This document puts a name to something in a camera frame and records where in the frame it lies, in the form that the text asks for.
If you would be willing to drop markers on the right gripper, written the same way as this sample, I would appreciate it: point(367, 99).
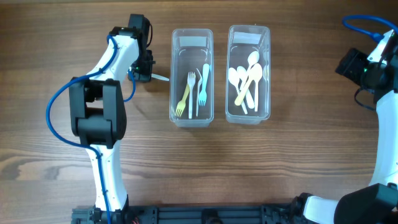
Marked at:
point(347, 66)

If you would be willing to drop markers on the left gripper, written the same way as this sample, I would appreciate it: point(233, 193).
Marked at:
point(144, 71)

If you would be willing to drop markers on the white fork pointing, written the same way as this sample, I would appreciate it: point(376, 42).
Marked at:
point(160, 77)

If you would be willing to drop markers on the white fork long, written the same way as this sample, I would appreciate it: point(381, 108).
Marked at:
point(191, 80)

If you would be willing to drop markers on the cream yellow fork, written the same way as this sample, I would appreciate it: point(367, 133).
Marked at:
point(182, 103)

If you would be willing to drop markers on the pale blue fork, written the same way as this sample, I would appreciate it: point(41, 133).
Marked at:
point(203, 94)

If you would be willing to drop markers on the white spoon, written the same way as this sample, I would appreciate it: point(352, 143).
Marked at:
point(253, 58)
point(256, 95)
point(244, 77)
point(234, 79)

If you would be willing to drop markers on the yellow spoon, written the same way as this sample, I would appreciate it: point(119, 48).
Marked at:
point(245, 90)

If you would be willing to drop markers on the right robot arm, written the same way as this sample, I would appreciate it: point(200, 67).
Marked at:
point(376, 203)

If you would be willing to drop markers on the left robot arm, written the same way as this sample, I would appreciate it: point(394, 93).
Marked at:
point(98, 115)

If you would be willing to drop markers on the left clear plastic container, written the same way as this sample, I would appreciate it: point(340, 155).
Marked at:
point(191, 49)

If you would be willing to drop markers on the clear plastic container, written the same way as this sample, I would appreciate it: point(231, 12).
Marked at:
point(243, 40)
point(191, 49)

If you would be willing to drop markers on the right clear plastic container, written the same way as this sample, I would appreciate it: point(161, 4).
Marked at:
point(243, 40)

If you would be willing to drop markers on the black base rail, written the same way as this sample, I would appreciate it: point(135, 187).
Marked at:
point(263, 214)

